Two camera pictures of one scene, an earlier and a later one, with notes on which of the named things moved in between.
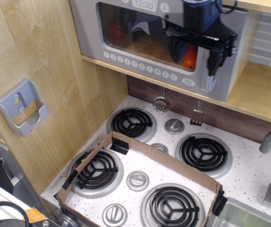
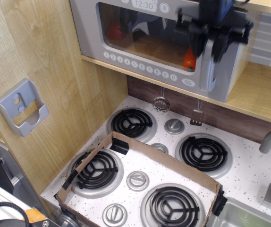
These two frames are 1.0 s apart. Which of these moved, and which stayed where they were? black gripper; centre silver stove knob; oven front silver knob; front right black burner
Moved: black gripper
Stayed: front right black burner; oven front silver knob; centre silver stove knob
